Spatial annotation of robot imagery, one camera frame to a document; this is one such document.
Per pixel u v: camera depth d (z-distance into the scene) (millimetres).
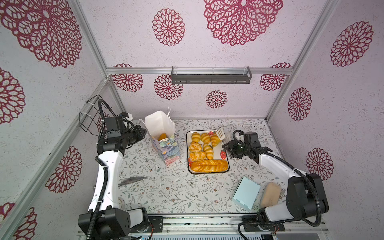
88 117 746
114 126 540
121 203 785
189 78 922
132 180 891
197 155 947
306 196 431
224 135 898
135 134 647
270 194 794
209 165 906
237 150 774
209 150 985
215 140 1030
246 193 810
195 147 997
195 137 1062
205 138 1042
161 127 980
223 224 758
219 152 1001
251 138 689
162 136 1028
